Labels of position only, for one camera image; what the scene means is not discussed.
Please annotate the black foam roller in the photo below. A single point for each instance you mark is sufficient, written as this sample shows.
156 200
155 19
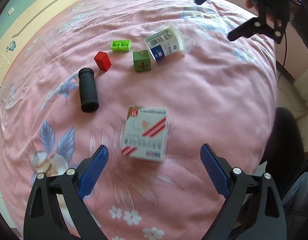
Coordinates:
88 90

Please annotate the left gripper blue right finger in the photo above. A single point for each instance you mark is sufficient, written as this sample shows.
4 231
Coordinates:
217 168

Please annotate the red block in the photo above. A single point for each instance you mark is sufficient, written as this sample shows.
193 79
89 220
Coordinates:
103 61

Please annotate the white yogurt cup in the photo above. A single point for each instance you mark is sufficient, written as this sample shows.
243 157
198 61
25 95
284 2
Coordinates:
166 42

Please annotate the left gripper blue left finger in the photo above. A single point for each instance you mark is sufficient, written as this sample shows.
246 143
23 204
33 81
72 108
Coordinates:
90 170

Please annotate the pink floral bed sheet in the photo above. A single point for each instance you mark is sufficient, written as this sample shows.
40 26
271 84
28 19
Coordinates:
220 93

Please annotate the bright green toy brick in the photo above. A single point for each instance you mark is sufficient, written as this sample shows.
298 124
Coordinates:
121 45

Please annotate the dark green wooden cube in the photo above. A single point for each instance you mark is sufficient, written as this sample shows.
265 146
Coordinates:
141 61

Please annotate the cream bed headboard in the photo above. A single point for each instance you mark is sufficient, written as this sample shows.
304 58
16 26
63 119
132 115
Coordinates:
17 29

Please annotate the white red medicine box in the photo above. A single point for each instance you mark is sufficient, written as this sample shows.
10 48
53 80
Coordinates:
145 133

